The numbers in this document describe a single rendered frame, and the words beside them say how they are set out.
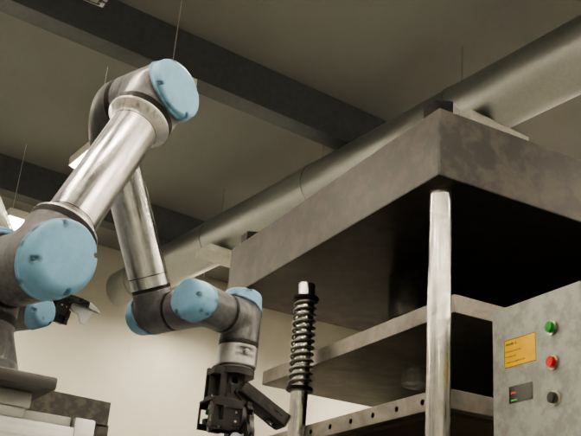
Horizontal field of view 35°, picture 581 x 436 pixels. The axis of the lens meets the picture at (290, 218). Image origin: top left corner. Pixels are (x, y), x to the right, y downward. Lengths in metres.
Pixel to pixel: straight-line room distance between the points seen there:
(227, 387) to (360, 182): 1.17
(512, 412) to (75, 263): 1.18
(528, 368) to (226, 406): 0.81
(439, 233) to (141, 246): 0.92
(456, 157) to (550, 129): 4.90
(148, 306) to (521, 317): 0.94
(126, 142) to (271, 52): 4.93
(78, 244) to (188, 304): 0.31
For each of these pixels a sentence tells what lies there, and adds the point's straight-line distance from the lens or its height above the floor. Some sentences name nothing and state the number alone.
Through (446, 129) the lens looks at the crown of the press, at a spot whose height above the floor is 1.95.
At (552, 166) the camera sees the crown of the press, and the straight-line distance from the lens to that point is 2.71.
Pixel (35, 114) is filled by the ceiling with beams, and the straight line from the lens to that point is 7.78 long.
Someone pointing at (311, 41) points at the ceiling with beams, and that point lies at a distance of 6.35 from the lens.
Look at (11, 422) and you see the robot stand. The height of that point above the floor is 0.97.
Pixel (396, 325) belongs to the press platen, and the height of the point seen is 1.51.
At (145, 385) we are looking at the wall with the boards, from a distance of 10.15.
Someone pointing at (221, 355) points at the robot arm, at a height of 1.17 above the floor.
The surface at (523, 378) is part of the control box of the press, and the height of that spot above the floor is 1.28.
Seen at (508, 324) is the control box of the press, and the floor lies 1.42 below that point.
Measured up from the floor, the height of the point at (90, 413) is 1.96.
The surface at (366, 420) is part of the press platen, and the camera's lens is 2.65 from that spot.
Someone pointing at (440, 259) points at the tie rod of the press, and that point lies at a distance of 2.39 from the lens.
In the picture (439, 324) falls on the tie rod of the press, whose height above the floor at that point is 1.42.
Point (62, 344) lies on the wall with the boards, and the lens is 9.82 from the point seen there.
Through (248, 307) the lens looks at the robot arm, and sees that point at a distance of 1.76.
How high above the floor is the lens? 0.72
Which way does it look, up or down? 23 degrees up
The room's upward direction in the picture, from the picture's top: 5 degrees clockwise
